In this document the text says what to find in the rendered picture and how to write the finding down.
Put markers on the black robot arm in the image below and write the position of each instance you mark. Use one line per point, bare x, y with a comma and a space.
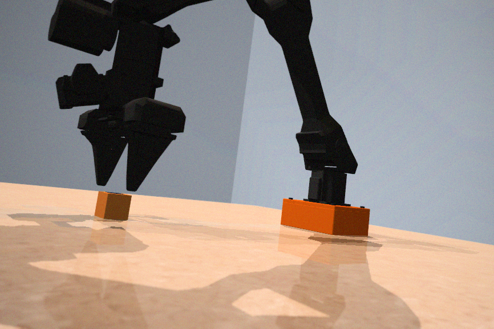
92, 26

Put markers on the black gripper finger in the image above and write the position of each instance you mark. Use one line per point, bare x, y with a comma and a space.
145, 146
107, 150

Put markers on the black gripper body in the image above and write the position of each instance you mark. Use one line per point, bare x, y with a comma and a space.
138, 106

